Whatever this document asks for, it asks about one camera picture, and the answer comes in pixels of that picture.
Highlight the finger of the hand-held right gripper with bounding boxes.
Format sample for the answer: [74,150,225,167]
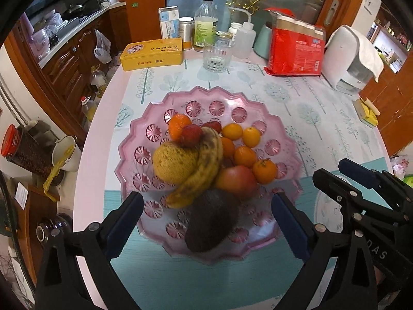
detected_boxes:
[339,159,413,215]
[313,168,411,230]

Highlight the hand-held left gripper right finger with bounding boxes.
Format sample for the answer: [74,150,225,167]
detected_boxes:
[271,192,378,310]

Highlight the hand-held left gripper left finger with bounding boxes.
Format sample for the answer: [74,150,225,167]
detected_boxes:
[34,191,144,310]

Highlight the white leaf-print plate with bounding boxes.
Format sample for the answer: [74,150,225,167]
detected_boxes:
[314,176,349,233]

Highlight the red apple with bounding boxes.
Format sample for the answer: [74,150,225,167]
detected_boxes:
[215,165,258,201]

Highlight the speckled yellow pear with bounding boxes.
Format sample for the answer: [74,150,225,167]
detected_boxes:
[152,140,200,185]

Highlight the dark avocado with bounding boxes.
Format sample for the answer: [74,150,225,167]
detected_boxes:
[185,189,240,253]

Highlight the spotted yellow banana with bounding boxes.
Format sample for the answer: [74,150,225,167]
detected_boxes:
[165,127,224,209]

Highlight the red lychee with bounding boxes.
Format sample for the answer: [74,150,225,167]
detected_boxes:
[202,120,223,134]
[181,124,204,147]

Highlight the pink plastic bowl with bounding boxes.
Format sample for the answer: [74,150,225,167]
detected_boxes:
[118,86,304,265]

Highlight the yellow sponge pack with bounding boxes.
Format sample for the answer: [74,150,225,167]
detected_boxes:
[352,97,379,127]

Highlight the white enamel pot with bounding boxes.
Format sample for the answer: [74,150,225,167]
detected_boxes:
[52,136,81,172]

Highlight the yellow peel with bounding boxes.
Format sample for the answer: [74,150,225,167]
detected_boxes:
[43,145,75,198]

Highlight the teal striped placemat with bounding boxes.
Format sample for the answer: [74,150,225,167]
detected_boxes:
[73,157,394,310]

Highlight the white countertop appliance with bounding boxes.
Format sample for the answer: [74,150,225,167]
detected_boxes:
[321,25,371,95]

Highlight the oil bottle with red cap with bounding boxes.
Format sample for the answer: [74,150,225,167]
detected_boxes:
[81,96,97,121]

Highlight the white towel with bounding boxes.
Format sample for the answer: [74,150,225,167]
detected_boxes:
[326,25,384,83]

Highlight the red pack of paper cups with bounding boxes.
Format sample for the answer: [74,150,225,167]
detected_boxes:
[264,7,326,77]

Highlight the red-lidded jar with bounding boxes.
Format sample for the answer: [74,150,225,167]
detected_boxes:
[1,124,54,179]

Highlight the teal jug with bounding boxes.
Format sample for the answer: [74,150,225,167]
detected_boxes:
[252,21,275,59]

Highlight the wooden kitchen base cabinet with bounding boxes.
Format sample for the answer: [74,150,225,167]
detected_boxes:
[39,6,130,104]

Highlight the white squeeze bottle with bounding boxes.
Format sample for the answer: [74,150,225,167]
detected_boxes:
[227,6,256,59]

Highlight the clear glass cup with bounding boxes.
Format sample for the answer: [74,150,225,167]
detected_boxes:
[203,36,233,73]

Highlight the yellow tin box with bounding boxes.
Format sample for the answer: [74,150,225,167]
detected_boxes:
[120,38,183,72]

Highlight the hanging plastic bag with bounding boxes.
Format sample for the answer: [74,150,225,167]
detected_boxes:
[93,29,112,64]

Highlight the pink floral kettle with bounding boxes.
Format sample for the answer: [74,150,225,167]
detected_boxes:
[29,27,52,59]

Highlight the metal can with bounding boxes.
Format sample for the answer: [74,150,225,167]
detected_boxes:
[178,17,194,50]

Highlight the glass bottle with green label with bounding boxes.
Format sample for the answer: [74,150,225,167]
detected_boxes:
[194,0,218,52]

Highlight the white carton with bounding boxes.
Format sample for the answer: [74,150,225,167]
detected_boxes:
[158,5,180,39]

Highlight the silver door handle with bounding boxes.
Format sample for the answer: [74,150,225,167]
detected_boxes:
[323,0,340,26]

